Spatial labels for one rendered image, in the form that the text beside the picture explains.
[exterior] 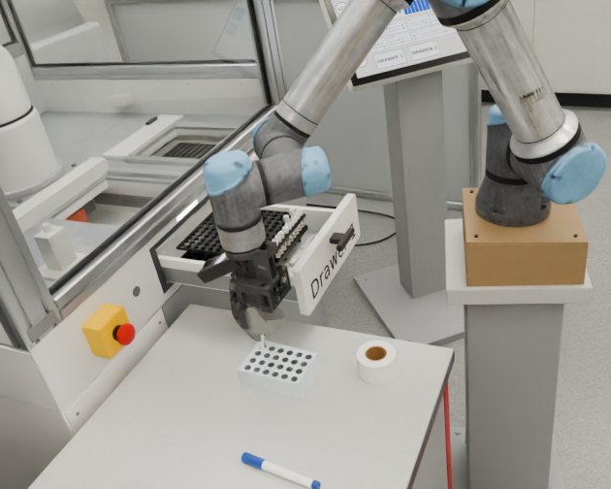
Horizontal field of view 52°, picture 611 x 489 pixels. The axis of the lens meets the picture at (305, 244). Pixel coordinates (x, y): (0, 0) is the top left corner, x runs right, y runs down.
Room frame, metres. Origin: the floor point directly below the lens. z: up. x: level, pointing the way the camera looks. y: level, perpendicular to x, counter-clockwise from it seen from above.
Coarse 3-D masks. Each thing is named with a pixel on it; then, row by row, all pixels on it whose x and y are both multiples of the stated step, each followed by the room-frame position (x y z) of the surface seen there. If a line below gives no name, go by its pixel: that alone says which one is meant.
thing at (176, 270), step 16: (208, 208) 1.31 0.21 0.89; (272, 208) 1.26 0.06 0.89; (288, 208) 1.24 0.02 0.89; (304, 208) 1.22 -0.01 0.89; (320, 208) 1.21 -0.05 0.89; (192, 224) 1.25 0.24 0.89; (320, 224) 1.20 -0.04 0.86; (176, 240) 1.20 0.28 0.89; (304, 240) 1.18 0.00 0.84; (160, 256) 1.12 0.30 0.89; (176, 256) 1.18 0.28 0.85; (288, 256) 1.13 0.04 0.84; (176, 272) 1.10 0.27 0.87; (192, 272) 1.08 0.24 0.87; (288, 272) 1.07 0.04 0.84; (224, 288) 1.04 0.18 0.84
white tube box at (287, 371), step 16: (256, 352) 0.89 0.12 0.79; (272, 352) 0.88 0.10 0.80; (288, 352) 0.88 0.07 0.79; (304, 352) 0.87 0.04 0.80; (240, 368) 0.85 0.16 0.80; (256, 368) 0.85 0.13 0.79; (272, 368) 0.84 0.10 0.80; (288, 368) 0.84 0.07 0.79; (304, 368) 0.83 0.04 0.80; (320, 368) 0.85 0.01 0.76; (256, 384) 0.83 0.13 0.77; (272, 384) 0.81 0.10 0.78; (288, 384) 0.80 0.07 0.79; (304, 384) 0.80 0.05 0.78
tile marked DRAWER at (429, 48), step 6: (426, 42) 1.86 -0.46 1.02; (432, 42) 1.86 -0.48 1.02; (408, 48) 1.85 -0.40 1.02; (414, 48) 1.85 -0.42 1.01; (420, 48) 1.85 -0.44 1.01; (426, 48) 1.85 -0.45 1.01; (432, 48) 1.85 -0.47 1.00; (438, 48) 1.85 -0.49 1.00; (414, 54) 1.83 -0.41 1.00; (420, 54) 1.83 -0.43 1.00; (426, 54) 1.84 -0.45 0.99; (432, 54) 1.84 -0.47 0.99; (414, 60) 1.82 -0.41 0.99
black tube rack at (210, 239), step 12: (264, 216) 1.20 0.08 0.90; (276, 216) 1.20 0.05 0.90; (204, 228) 1.20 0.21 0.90; (216, 228) 1.19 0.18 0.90; (276, 228) 1.14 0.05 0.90; (192, 240) 1.16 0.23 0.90; (204, 240) 1.16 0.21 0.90; (216, 240) 1.14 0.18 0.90; (300, 240) 1.18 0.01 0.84; (192, 252) 1.16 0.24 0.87; (204, 252) 1.11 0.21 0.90; (216, 252) 1.09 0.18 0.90; (288, 252) 1.10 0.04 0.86
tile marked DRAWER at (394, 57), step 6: (378, 54) 1.83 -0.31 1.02; (384, 54) 1.83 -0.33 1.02; (390, 54) 1.83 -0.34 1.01; (396, 54) 1.83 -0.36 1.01; (402, 54) 1.83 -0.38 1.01; (378, 60) 1.82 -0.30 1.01; (384, 60) 1.82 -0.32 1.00; (390, 60) 1.82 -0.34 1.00; (396, 60) 1.82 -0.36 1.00; (402, 60) 1.82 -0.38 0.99; (378, 66) 1.81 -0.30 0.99; (384, 66) 1.81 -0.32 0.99; (390, 66) 1.81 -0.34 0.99
